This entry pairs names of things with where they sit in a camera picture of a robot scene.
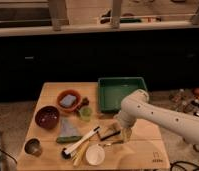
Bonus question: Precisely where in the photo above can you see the metal cup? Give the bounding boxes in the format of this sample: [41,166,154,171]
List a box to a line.
[24,138,42,157]

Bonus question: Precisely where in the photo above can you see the black wooden board eraser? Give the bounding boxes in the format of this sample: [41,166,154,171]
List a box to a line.
[98,123,121,141]

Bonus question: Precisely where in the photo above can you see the yellow wooden stick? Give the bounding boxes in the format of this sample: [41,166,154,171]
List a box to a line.
[73,141,89,167]

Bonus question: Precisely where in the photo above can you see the green marker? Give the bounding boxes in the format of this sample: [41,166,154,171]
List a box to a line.
[56,136,82,144]

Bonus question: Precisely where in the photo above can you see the blue sponge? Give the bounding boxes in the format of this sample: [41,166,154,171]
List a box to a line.
[60,94,76,108]

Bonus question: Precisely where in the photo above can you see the white round lid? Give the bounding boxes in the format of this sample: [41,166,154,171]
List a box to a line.
[85,144,105,166]

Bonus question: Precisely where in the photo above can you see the white black brush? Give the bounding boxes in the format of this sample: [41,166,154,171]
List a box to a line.
[61,126,100,159]

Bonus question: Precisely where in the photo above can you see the green plastic cup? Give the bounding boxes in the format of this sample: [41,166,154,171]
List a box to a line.
[79,106,92,122]

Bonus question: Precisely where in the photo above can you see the orange bowl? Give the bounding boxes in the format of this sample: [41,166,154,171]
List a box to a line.
[56,89,81,113]

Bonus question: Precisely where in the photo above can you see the green plastic tray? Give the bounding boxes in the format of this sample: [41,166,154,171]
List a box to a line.
[98,77,147,114]

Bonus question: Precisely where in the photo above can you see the blue grey cloth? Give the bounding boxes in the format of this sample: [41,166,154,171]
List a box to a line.
[60,117,81,138]

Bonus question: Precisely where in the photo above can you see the silver metal spoon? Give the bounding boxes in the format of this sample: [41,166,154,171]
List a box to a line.
[98,140,124,148]

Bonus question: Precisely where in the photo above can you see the purple bowl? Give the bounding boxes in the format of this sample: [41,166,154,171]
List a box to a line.
[35,106,60,130]

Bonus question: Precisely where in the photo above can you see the dark red small toy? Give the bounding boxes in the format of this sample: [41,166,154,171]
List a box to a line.
[75,97,89,113]

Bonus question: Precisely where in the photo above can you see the wooden table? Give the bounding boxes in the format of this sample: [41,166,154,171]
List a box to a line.
[17,82,169,171]

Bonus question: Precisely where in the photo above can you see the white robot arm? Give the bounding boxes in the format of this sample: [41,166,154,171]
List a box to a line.
[115,89,199,145]

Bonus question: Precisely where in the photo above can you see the black cable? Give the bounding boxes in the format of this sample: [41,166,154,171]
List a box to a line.
[169,160,199,171]

